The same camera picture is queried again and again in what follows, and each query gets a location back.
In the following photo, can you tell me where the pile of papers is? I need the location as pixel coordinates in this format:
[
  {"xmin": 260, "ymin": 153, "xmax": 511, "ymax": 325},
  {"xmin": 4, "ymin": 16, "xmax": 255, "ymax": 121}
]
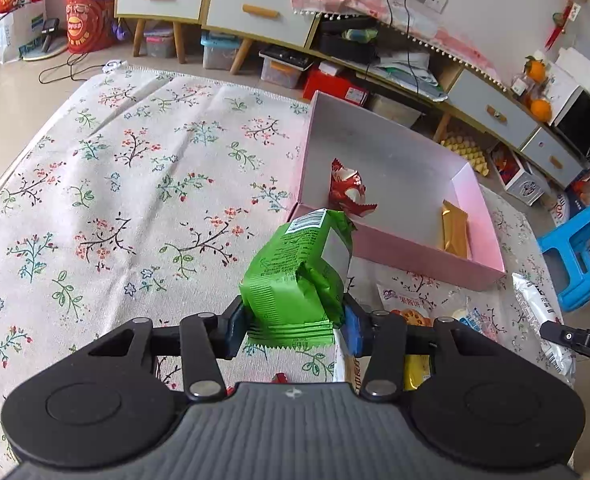
[{"xmin": 375, "ymin": 50, "xmax": 448, "ymax": 102}]

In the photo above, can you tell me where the white shopping bag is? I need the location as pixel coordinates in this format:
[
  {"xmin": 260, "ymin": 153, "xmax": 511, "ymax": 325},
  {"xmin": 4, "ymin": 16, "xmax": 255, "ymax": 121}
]
[{"xmin": 0, "ymin": 0, "xmax": 50, "ymax": 65}]

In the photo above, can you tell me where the wide white drawer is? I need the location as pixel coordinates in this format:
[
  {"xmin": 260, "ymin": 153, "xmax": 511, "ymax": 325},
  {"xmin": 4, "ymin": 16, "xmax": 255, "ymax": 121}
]
[{"xmin": 205, "ymin": 0, "xmax": 319, "ymax": 50}]

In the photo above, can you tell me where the blue lid storage box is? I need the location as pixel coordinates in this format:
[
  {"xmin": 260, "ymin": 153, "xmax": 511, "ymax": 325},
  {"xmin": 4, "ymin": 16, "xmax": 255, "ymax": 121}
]
[{"xmin": 201, "ymin": 32, "xmax": 241, "ymax": 71}]

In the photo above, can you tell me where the pink cardboard box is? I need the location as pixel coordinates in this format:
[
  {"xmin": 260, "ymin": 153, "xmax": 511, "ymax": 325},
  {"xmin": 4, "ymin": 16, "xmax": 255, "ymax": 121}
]
[{"xmin": 287, "ymin": 91, "xmax": 507, "ymax": 292}]

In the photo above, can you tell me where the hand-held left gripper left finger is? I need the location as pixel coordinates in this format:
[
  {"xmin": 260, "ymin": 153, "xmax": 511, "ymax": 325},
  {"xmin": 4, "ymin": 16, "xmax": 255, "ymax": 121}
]
[{"xmin": 89, "ymin": 296, "xmax": 250, "ymax": 404}]

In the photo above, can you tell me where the red white snack packet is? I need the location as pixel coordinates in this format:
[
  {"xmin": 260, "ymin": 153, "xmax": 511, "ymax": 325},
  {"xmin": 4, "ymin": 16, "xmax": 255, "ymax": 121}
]
[{"xmin": 329, "ymin": 158, "xmax": 378, "ymax": 220}]

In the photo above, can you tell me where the yellow snack packet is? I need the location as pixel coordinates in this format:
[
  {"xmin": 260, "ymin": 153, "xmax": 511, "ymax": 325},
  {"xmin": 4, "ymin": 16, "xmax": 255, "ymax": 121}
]
[{"xmin": 402, "ymin": 355, "xmax": 433, "ymax": 392}]

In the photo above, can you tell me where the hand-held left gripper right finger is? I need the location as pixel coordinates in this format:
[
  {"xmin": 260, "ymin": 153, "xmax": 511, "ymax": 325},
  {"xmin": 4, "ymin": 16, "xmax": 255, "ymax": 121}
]
[{"xmin": 344, "ymin": 294, "xmax": 478, "ymax": 403}]

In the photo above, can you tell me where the white blue snack packet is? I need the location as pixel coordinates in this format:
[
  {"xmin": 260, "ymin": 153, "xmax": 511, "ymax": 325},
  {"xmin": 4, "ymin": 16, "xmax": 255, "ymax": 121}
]
[{"xmin": 450, "ymin": 305, "xmax": 496, "ymax": 338}]

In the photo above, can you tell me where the gold snack packet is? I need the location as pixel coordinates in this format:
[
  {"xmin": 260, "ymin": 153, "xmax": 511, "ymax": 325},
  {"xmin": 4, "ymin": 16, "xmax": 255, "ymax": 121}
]
[{"xmin": 441, "ymin": 200, "xmax": 471, "ymax": 261}]

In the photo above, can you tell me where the small black stand device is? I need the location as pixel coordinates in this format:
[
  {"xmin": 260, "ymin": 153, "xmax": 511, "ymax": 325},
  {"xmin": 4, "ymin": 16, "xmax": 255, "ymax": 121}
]
[{"xmin": 22, "ymin": 17, "xmax": 63, "ymax": 62}]

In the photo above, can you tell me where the green yellow small object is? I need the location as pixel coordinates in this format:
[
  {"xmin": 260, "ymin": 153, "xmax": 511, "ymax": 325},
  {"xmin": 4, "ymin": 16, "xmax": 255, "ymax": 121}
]
[{"xmin": 342, "ymin": 27, "xmax": 379, "ymax": 44}]

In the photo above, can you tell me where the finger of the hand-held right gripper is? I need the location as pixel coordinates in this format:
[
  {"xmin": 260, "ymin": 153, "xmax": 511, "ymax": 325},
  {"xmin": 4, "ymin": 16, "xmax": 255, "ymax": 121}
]
[{"xmin": 539, "ymin": 321, "xmax": 590, "ymax": 368}]

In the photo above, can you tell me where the red cardboard box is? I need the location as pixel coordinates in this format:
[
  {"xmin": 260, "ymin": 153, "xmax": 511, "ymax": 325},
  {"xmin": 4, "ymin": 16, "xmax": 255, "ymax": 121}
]
[{"xmin": 302, "ymin": 67, "xmax": 369, "ymax": 107}]

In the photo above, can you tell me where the floral tablecloth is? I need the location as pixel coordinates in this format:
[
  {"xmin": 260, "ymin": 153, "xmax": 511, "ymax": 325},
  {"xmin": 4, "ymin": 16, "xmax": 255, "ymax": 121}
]
[{"xmin": 0, "ymin": 62, "xmax": 576, "ymax": 480}]

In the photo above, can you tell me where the orange cracker packet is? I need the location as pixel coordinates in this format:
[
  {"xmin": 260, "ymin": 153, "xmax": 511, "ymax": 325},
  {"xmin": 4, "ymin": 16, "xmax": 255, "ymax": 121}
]
[{"xmin": 376, "ymin": 282, "xmax": 433, "ymax": 328}]

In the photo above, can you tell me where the white printed carton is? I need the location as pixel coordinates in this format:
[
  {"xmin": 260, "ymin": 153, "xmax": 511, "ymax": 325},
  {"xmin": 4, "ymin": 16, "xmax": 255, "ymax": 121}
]
[{"xmin": 504, "ymin": 165, "xmax": 552, "ymax": 207}]

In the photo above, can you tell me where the black bag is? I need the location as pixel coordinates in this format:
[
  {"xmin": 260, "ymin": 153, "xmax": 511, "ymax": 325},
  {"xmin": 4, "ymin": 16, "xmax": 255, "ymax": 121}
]
[{"xmin": 320, "ymin": 15, "xmax": 378, "ymax": 64}]

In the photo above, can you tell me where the clear storage box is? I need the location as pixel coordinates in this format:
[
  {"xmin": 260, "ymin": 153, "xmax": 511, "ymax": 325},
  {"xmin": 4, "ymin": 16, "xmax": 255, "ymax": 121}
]
[{"xmin": 144, "ymin": 25, "xmax": 176, "ymax": 59}]

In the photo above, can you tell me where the white bread packet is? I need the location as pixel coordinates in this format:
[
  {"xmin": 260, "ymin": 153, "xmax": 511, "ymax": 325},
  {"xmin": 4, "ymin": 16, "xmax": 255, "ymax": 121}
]
[{"xmin": 511, "ymin": 272, "xmax": 576, "ymax": 386}]

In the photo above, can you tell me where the orange latch storage box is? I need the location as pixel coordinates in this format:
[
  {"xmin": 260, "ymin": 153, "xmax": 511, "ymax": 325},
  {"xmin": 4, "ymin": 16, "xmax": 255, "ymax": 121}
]
[{"xmin": 259, "ymin": 45, "xmax": 314, "ymax": 89}]

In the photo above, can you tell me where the white orange print snack packet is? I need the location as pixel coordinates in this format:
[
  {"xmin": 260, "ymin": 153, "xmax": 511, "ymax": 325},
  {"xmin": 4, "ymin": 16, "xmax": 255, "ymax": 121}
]
[{"xmin": 334, "ymin": 355, "xmax": 362, "ymax": 384}]

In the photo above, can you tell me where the yellow egg carton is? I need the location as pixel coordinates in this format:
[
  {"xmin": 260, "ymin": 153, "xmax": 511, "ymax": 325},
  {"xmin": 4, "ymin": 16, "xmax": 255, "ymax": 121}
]
[{"xmin": 440, "ymin": 130, "xmax": 492, "ymax": 177}]

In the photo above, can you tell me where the red cartoon gift bag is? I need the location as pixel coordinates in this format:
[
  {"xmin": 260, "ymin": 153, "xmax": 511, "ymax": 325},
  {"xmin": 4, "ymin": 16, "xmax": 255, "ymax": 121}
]
[{"xmin": 65, "ymin": 0, "xmax": 118, "ymax": 55}]

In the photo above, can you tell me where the grey drawer wooden handle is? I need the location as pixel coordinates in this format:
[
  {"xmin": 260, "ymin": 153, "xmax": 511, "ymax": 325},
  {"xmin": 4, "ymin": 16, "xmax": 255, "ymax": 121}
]
[
  {"xmin": 520, "ymin": 127, "xmax": 585, "ymax": 187},
  {"xmin": 448, "ymin": 67, "xmax": 543, "ymax": 146}
]

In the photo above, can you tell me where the purple red printed bag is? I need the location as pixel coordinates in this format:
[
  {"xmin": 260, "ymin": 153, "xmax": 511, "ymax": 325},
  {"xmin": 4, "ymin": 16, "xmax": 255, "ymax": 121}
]
[{"xmin": 555, "ymin": 192, "xmax": 587, "ymax": 227}]

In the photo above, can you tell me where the white microwave oven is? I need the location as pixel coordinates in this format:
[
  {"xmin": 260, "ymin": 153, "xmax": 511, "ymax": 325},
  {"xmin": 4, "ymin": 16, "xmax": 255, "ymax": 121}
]
[{"xmin": 550, "ymin": 47, "xmax": 590, "ymax": 160}]

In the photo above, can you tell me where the green snack packet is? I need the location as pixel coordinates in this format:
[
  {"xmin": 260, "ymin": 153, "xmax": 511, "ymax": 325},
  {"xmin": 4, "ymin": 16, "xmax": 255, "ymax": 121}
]
[{"xmin": 239, "ymin": 208, "xmax": 357, "ymax": 351}]

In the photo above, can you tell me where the blue plastic stool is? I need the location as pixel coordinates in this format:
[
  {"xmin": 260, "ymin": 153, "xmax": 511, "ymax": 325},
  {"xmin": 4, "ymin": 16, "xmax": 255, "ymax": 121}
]
[{"xmin": 538, "ymin": 195, "xmax": 590, "ymax": 314}]

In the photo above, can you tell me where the black floor cable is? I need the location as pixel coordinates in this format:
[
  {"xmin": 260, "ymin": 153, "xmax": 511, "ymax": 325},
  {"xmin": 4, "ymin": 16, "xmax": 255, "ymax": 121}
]
[{"xmin": 39, "ymin": 52, "xmax": 110, "ymax": 85}]

